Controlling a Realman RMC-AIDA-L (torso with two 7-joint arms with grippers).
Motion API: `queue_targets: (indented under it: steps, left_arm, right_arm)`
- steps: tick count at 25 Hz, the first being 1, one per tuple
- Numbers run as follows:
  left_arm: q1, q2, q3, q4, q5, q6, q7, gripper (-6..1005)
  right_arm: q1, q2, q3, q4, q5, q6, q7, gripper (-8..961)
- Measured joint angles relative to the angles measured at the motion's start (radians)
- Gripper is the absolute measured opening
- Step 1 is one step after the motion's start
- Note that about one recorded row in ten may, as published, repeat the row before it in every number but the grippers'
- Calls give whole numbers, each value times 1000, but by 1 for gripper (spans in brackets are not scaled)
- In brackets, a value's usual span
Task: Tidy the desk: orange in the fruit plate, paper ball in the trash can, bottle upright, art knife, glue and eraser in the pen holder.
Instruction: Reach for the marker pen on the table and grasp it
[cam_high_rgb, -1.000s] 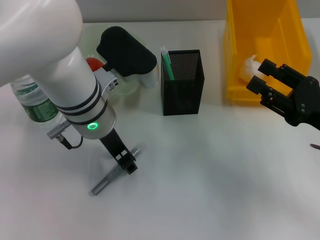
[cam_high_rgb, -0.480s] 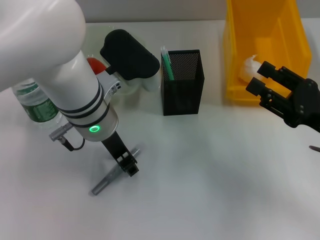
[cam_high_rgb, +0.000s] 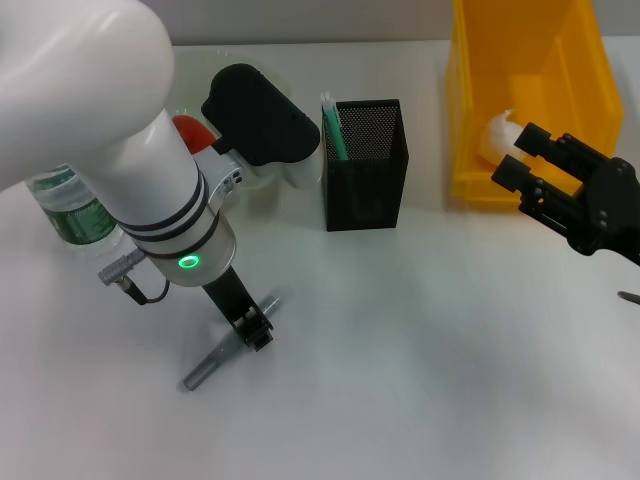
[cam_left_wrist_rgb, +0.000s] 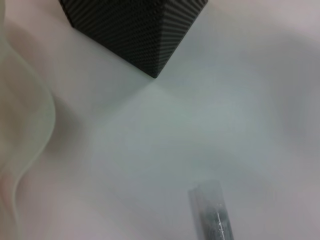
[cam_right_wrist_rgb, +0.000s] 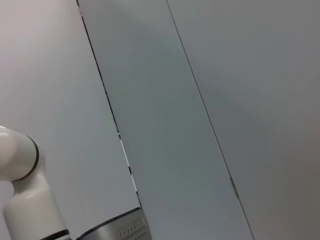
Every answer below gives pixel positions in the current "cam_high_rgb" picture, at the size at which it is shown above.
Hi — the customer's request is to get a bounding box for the green pen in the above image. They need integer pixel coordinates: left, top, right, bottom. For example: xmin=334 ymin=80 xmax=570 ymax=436
xmin=320 ymin=91 xmax=351 ymax=163

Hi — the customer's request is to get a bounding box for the clear green-label water bottle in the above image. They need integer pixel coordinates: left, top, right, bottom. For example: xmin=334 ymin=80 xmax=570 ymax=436
xmin=25 ymin=163 xmax=127 ymax=259

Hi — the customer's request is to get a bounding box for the grey transparent pen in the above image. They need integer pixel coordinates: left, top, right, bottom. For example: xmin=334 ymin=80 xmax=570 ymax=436
xmin=182 ymin=295 xmax=281 ymax=392

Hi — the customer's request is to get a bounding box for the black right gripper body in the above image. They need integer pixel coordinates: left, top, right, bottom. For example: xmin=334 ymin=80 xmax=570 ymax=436
xmin=565 ymin=155 xmax=640 ymax=266

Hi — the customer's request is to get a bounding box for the black mesh pen holder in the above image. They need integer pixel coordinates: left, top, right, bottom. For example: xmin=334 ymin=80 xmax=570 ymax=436
xmin=321 ymin=98 xmax=410 ymax=233

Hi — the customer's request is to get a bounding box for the yellow plastic bin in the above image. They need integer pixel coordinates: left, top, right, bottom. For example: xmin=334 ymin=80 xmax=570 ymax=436
xmin=444 ymin=0 xmax=626 ymax=212

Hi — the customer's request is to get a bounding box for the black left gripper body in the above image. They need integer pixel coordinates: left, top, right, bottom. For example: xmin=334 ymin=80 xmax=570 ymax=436
xmin=201 ymin=265 xmax=261 ymax=331

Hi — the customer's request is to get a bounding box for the left gripper cable with connector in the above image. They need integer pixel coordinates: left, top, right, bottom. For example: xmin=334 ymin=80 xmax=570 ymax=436
xmin=96 ymin=249 xmax=171 ymax=306

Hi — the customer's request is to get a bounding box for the white paper ball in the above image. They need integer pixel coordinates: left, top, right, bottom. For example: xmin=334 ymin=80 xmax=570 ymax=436
xmin=477 ymin=108 xmax=532 ymax=167

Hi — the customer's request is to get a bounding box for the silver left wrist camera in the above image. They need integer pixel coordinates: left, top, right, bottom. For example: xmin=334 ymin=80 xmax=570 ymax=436
xmin=192 ymin=62 xmax=324 ymax=207

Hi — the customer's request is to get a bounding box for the pale green glass fruit plate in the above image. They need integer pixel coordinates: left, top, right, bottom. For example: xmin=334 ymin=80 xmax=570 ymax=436
xmin=169 ymin=47 xmax=293 ymax=189

